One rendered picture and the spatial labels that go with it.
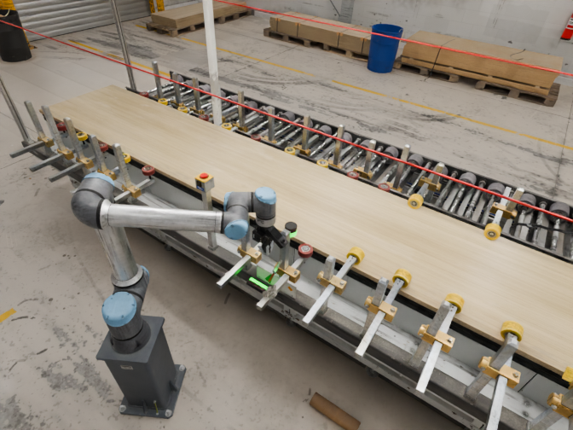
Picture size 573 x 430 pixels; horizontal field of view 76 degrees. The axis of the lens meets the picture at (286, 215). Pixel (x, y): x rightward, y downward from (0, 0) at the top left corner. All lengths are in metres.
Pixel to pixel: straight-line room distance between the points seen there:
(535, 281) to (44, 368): 2.90
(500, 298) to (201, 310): 1.92
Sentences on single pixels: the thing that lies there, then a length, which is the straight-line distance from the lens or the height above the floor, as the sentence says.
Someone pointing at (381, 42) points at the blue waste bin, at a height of 0.53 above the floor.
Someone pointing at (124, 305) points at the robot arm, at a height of 0.87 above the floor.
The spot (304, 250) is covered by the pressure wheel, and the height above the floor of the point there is 0.90.
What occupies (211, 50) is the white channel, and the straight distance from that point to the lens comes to 2.95.
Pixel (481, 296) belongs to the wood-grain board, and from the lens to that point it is 2.04.
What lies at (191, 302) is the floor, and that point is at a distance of 2.91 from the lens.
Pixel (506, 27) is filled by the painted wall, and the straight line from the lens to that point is 8.43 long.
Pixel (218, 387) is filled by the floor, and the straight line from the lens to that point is 2.55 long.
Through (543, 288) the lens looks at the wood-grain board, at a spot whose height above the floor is 0.90.
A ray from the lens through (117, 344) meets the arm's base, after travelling 2.04.
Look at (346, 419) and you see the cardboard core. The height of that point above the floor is 0.08.
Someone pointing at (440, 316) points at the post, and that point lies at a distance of 1.61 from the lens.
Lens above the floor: 2.31
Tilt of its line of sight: 41 degrees down
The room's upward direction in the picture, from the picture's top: 3 degrees clockwise
